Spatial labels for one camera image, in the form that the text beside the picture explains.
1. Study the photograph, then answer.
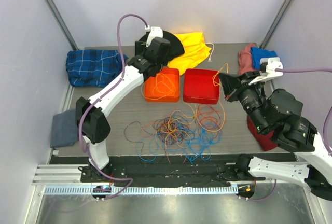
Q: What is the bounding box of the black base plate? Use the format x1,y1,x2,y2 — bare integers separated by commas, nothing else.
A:
50,154,255,188

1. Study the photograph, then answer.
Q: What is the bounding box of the black cloth hat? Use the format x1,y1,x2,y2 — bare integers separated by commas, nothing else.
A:
138,30,184,62

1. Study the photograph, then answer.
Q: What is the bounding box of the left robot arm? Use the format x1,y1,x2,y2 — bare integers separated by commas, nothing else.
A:
76,37,171,182

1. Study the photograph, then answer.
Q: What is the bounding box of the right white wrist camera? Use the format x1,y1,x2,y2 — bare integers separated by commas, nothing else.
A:
249,57,283,85

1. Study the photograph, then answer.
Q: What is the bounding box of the white cord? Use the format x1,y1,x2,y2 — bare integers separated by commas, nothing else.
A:
204,42,215,64

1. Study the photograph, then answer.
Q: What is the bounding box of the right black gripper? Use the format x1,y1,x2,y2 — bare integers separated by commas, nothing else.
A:
217,70,266,132

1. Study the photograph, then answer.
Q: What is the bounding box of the white cable duct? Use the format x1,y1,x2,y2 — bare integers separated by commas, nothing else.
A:
44,184,238,195

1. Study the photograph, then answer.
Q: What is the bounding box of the pink cloth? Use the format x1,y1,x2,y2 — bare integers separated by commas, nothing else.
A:
238,43,259,75

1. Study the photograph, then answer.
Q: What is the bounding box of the yellow cloth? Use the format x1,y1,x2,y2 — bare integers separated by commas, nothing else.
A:
167,32,212,75

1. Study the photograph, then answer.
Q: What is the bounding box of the tangled wire pile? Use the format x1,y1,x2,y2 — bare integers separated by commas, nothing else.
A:
123,103,224,164

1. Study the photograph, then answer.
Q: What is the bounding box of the red plastic box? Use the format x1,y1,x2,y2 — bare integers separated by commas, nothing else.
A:
183,68,220,105

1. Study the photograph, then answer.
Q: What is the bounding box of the blue plaid cloth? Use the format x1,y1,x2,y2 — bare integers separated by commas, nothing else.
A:
65,49,122,88

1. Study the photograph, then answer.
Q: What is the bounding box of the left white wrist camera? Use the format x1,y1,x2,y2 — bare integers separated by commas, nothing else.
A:
145,25,163,47

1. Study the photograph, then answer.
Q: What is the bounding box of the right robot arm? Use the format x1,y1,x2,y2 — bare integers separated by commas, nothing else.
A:
218,71,331,201

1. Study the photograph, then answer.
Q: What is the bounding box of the orange yellow wire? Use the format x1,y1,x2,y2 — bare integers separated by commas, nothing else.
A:
193,62,229,131

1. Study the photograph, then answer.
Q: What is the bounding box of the orange plastic box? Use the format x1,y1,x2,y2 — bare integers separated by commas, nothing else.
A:
142,67,180,103

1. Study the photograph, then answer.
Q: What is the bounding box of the dark red cloth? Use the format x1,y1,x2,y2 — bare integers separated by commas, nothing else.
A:
247,116,277,151

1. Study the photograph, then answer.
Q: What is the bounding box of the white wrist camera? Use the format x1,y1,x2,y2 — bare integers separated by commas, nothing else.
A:
145,25,163,47
249,57,283,85

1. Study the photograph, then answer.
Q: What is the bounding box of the grey cloth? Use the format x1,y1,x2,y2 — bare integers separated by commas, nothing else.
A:
50,109,78,148

